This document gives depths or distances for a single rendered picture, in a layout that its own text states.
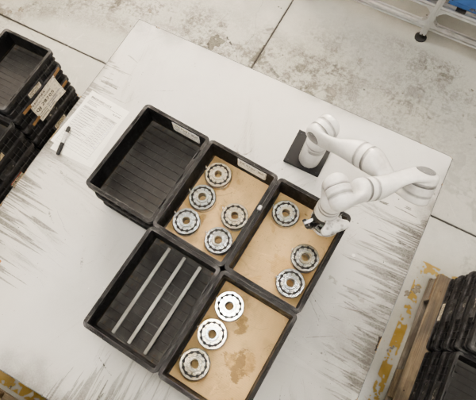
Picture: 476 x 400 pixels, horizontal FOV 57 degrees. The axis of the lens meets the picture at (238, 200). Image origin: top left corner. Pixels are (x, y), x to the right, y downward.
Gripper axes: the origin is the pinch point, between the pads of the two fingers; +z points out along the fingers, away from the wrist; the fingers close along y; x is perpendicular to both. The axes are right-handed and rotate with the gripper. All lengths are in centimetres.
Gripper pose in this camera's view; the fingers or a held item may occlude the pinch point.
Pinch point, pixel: (318, 223)
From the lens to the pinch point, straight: 150.7
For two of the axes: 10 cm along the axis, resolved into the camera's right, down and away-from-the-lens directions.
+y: -9.4, 3.2, -1.1
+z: 0.0, 3.2, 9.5
